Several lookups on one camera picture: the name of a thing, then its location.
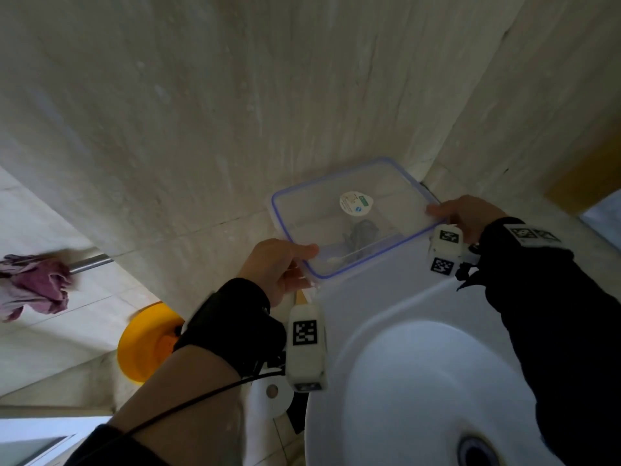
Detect person's right hand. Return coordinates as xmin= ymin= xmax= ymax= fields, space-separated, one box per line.
xmin=426 ymin=194 xmax=508 ymax=246

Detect person's left hand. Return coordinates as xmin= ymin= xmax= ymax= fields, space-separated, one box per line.
xmin=236 ymin=238 xmax=320 ymax=309

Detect clear box blue rim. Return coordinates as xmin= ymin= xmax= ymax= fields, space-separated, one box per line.
xmin=265 ymin=156 xmax=442 ymax=283

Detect grey hair dryer cord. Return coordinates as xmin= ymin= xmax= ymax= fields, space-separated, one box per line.
xmin=341 ymin=219 xmax=383 ymax=263

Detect person's left forearm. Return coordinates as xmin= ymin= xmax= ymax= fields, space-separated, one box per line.
xmin=63 ymin=344 xmax=246 ymax=466

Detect person's right forearm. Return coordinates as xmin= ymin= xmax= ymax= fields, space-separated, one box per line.
xmin=485 ymin=247 xmax=621 ymax=466

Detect gridded paper sheets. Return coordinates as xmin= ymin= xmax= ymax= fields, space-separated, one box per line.
xmin=580 ymin=188 xmax=621 ymax=238

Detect white toilet paper roll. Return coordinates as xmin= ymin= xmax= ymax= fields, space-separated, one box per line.
xmin=247 ymin=373 xmax=294 ymax=421

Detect yellow round bucket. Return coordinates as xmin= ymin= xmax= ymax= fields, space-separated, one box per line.
xmin=116 ymin=302 xmax=186 ymax=386

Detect white ceramic sink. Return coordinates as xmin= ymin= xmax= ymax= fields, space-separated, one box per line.
xmin=303 ymin=227 xmax=621 ymax=466

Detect metal sink drain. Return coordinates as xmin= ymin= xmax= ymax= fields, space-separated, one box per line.
xmin=457 ymin=434 xmax=501 ymax=466

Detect black right wrist strap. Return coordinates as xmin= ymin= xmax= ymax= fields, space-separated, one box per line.
xmin=477 ymin=217 xmax=576 ymax=287

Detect black wrist strap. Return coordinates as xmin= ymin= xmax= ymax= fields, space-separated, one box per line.
xmin=173 ymin=278 xmax=287 ymax=379
xmin=477 ymin=217 xmax=576 ymax=287

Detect black left wrist strap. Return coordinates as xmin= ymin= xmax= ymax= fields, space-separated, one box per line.
xmin=173 ymin=278 xmax=287 ymax=379

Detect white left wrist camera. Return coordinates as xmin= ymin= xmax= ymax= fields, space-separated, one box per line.
xmin=285 ymin=303 xmax=329 ymax=393

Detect thin black cable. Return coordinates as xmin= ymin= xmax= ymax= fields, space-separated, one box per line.
xmin=72 ymin=366 xmax=287 ymax=461

